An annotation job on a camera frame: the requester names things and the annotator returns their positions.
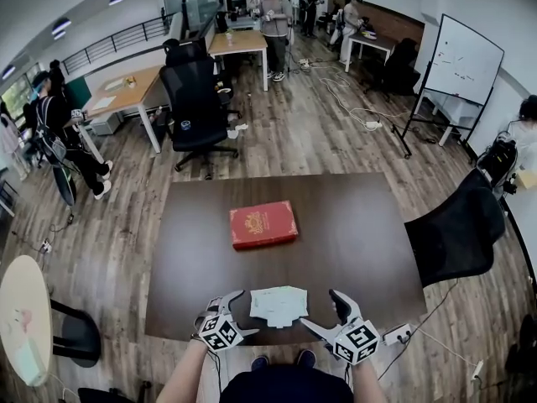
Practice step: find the yellow cardboard box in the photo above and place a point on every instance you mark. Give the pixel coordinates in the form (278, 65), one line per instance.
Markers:
(525, 179)

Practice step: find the small pink item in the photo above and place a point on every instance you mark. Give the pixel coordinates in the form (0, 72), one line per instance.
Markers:
(23, 319)

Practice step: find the wooden desk white legs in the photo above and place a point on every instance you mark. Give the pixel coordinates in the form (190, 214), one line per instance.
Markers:
(239, 42)
(126, 88)

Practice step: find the person's blue shoe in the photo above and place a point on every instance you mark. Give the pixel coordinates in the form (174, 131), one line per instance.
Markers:
(260, 362)
(307, 357)

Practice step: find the person's right blue shoe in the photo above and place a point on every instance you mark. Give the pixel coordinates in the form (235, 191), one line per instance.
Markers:
(307, 357)

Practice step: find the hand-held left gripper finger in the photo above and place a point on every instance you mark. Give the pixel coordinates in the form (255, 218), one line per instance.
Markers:
(245, 334)
(230, 300)

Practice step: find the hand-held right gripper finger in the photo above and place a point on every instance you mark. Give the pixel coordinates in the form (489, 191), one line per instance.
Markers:
(345, 309)
(321, 331)

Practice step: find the person's right forearm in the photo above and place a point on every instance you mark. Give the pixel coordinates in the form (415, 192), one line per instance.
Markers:
(363, 384)

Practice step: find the black metal railing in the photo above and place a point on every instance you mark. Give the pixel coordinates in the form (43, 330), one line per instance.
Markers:
(117, 40)

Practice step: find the person's left blue shoe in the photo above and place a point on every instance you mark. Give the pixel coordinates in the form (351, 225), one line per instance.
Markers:
(260, 362)

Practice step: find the person's dark blue shirt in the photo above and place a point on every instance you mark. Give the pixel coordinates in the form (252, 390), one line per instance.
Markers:
(285, 386)

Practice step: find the small white power strip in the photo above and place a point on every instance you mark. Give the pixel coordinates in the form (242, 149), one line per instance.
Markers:
(477, 370)

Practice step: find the whiteboard on black stand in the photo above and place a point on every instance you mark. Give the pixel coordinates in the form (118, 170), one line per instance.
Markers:
(465, 57)

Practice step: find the round beige table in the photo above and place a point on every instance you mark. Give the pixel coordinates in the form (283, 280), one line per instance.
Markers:
(23, 292)

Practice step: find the red book-shaped box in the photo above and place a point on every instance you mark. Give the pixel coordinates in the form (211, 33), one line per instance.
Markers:
(262, 225)

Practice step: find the black backpack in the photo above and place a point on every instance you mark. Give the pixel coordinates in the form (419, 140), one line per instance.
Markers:
(499, 158)

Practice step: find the black high-back office chair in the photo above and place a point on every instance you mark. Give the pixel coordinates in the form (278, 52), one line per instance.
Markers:
(193, 103)

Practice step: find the round ceiling light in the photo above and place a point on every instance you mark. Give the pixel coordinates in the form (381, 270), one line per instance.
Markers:
(61, 24)
(116, 0)

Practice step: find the black round stool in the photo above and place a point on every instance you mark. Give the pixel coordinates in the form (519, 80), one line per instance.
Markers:
(77, 338)

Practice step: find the pale green box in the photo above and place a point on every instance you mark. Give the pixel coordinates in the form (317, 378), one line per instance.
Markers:
(29, 361)

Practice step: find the blue tape roll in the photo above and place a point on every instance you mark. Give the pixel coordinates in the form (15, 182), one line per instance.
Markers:
(185, 124)

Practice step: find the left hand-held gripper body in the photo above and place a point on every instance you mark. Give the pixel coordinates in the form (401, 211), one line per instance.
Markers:
(220, 332)

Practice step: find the crumpled white paper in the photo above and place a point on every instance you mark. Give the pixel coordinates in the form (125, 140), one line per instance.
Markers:
(237, 130)

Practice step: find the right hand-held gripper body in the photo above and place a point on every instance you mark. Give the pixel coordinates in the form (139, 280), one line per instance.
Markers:
(356, 342)

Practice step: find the black mesh office chair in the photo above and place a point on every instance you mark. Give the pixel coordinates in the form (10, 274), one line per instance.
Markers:
(455, 229)

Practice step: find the dark-top desk white legs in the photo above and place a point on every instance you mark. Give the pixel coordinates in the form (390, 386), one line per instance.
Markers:
(373, 41)

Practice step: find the person's left forearm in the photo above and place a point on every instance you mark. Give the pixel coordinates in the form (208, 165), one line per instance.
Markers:
(184, 372)

